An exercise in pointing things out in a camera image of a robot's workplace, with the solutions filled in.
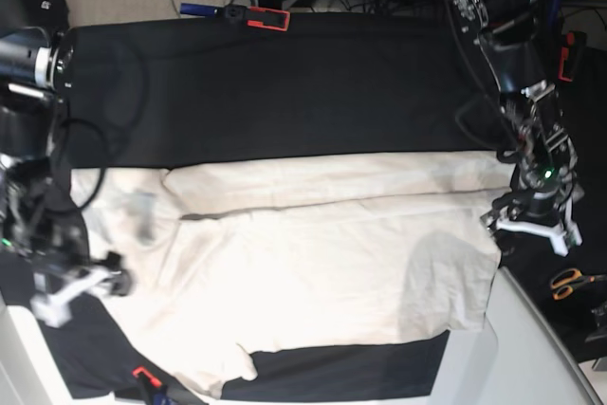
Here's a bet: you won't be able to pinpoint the white T-shirt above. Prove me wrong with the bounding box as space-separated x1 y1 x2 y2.
83 152 512 401

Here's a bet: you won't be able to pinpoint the orange handled scissors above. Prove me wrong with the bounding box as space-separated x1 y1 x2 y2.
550 267 606 301

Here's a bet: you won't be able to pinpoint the black table cloth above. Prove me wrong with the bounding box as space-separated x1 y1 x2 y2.
40 13 606 402

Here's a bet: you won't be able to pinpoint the red black clamp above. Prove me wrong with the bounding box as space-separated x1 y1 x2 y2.
116 365 208 405
558 30 587 83
179 3 291 32

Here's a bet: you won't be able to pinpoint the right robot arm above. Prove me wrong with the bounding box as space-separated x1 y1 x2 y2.
1 26 133 328

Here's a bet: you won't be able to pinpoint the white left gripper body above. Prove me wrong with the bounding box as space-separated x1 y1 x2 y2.
480 208 582 255

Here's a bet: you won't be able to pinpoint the white left side board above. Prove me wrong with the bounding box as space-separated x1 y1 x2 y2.
1 304 116 405

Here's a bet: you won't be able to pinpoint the red black top clamp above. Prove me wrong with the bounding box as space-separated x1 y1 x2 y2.
179 3 291 32

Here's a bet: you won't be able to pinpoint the red black bottom clamp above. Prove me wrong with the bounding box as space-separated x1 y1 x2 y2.
116 365 208 405

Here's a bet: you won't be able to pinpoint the red black right clamp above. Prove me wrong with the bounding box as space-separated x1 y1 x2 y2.
558 30 587 83

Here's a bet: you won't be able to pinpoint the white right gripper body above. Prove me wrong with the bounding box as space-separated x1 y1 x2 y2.
30 264 113 327

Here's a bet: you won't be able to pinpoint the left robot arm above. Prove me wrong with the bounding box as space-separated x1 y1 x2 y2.
444 0 583 256

